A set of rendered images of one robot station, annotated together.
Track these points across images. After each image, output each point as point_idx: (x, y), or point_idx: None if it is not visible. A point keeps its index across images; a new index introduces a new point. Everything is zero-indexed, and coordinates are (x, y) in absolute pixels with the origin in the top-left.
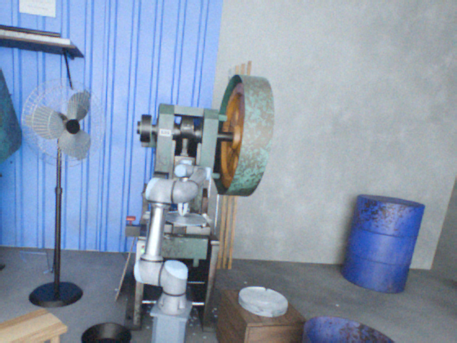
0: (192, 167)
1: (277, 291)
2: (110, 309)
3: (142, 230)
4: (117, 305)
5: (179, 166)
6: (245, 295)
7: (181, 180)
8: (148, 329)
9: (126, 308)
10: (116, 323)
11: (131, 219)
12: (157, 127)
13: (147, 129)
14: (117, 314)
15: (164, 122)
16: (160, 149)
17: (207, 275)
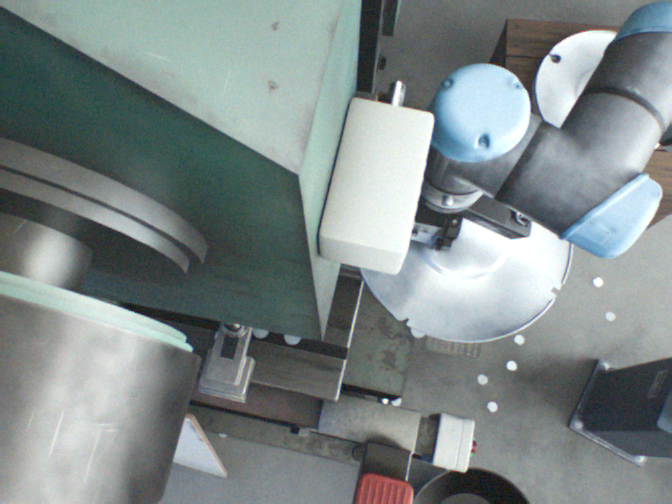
0: (656, 131)
1: (527, 19)
2: (278, 500)
3: (321, 418)
4: (257, 472)
5: (647, 223)
6: None
7: (479, 195)
8: (405, 400)
9: (277, 447)
10: (413, 503)
11: (411, 501)
12: (189, 244)
13: (185, 403)
14: (311, 482)
15: (328, 141)
16: (326, 275)
17: None
